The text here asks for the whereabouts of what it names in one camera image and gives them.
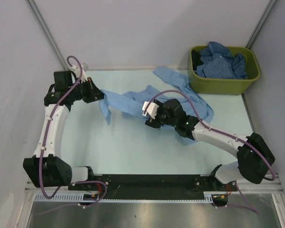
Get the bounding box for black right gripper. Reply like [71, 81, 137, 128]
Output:
[145, 100, 177, 130]

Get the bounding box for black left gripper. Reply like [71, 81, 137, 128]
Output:
[68, 77, 107, 104]

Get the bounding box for light blue long sleeve shirt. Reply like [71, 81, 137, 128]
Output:
[99, 66, 215, 145]

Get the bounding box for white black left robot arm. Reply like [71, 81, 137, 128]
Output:
[23, 67, 104, 190]

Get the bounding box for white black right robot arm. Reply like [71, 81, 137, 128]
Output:
[142, 99, 275, 190]

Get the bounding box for green plastic bin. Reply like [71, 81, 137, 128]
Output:
[188, 42, 260, 95]

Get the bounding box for blue checkered shirt in bin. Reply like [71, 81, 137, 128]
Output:
[194, 41, 247, 80]

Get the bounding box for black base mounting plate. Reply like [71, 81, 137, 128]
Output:
[68, 173, 238, 207]

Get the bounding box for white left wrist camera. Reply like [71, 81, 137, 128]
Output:
[69, 63, 88, 83]

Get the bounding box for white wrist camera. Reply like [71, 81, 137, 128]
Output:
[142, 102, 159, 119]
[69, 63, 88, 83]

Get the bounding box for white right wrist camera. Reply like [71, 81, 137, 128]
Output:
[142, 102, 159, 119]

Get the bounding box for aluminium frame post left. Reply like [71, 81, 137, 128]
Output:
[25, 0, 67, 70]

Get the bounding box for aluminium frame post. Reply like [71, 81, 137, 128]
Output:
[246, 0, 278, 49]
[25, 0, 67, 70]

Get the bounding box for white slotted cable duct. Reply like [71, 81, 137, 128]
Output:
[34, 192, 213, 204]

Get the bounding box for aluminium front rail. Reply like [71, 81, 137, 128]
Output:
[24, 176, 284, 194]

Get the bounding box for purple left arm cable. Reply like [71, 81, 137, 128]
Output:
[35, 55, 108, 216]

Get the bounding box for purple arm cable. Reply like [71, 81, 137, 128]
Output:
[35, 55, 108, 216]
[143, 89, 277, 216]

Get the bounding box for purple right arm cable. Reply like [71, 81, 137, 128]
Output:
[143, 89, 277, 216]

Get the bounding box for aluminium frame post right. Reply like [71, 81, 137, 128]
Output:
[246, 0, 278, 49]

